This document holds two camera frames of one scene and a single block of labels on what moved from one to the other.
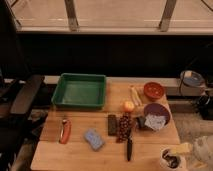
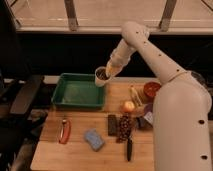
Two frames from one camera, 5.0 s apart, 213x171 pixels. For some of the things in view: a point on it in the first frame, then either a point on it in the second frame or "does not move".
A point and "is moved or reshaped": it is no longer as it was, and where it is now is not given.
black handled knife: x=129 y=148 does not move
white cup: x=169 y=160 is moved or reshaped
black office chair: x=17 y=96 does not move
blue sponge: x=95 y=140 does not move
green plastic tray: x=83 y=91 does not move
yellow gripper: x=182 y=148 -> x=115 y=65
